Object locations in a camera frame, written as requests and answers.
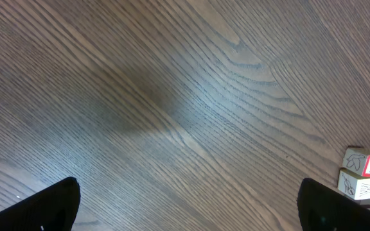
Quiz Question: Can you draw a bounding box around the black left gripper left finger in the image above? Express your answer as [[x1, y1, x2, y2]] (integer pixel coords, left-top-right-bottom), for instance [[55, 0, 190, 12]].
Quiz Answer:
[[0, 177, 81, 231]]

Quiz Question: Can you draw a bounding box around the green C wooden block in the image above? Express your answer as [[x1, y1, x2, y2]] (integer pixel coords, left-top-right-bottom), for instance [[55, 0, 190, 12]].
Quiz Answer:
[[337, 168, 370, 200]]

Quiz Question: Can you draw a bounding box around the red I wooden block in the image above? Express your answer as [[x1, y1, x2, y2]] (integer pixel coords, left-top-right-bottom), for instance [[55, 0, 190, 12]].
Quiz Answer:
[[342, 147, 370, 178]]

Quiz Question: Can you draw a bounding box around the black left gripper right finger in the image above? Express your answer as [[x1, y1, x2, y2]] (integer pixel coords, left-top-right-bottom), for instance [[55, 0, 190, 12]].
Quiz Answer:
[[297, 178, 370, 231]]

